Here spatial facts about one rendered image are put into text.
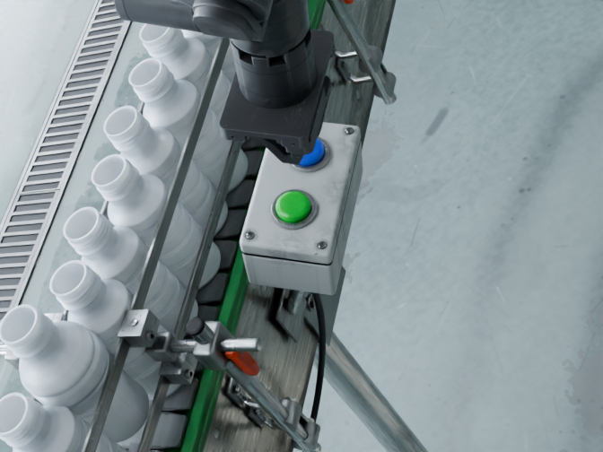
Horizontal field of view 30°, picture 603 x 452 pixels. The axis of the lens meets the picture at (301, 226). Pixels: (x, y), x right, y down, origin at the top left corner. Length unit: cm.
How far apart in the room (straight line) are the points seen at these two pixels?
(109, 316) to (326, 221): 20
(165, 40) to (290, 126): 34
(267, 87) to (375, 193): 168
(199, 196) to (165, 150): 7
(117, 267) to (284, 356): 25
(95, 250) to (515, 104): 162
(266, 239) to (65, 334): 18
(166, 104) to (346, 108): 33
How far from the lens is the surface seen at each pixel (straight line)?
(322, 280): 97
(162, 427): 105
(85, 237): 98
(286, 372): 118
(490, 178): 238
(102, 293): 97
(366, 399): 145
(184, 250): 107
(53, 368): 93
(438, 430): 210
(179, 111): 109
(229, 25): 68
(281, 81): 79
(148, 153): 106
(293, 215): 94
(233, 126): 80
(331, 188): 97
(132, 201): 102
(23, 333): 95
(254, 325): 112
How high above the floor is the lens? 178
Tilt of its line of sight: 46 degrees down
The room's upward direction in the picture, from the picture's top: 36 degrees counter-clockwise
